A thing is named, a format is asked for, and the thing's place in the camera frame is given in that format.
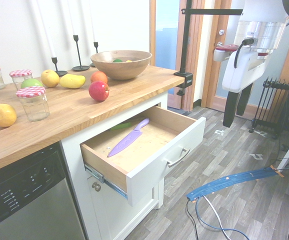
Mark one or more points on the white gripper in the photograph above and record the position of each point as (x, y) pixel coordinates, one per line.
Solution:
(242, 70)

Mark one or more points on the white drawer with wooden inside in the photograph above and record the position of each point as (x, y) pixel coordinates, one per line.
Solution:
(147, 147)

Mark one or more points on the white floor tape mark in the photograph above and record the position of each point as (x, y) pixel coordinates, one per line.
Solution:
(219, 132)
(257, 156)

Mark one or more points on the black oil radiator heater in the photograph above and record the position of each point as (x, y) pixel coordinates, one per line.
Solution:
(274, 105)

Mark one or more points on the round metal door knob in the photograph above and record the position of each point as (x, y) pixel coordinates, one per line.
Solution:
(221, 32)

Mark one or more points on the purple kitchen knife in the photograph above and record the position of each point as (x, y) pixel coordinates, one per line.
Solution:
(127, 140)

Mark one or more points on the large wooden bowl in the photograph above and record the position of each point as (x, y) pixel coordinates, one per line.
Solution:
(122, 70)

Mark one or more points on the green lime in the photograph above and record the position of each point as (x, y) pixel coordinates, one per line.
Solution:
(117, 60)

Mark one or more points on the red apple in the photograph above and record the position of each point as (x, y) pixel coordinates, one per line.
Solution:
(98, 91)

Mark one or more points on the orange fruit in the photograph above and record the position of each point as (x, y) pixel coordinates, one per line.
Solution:
(99, 77)

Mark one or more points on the black candle holder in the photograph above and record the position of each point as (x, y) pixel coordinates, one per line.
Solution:
(59, 73)
(80, 68)
(96, 50)

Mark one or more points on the round metal cabinet knob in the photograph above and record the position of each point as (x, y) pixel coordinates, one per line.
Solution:
(96, 186)

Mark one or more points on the white kitchen cabinet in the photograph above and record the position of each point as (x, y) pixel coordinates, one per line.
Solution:
(114, 215)

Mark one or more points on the yellow lemon on counter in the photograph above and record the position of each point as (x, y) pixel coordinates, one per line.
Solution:
(72, 81)

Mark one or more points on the yellow apple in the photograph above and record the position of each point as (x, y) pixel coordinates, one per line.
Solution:
(50, 78)

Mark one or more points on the green apple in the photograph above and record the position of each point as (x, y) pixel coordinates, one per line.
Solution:
(32, 83)

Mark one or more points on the stainless steel dishwasher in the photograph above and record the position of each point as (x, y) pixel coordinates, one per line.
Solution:
(34, 212)

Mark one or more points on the yellow orange lemon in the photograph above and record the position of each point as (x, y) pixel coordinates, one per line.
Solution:
(1, 115)

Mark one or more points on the white wrist camera red mount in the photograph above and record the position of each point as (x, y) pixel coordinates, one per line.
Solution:
(220, 55)

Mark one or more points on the wooden door frame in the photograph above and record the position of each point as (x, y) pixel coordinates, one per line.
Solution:
(197, 50)

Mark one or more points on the black Ulanzi clamp camera stand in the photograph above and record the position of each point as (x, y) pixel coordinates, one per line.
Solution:
(184, 50)

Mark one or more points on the metal drawer slide rail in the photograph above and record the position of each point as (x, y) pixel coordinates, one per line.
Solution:
(104, 180)

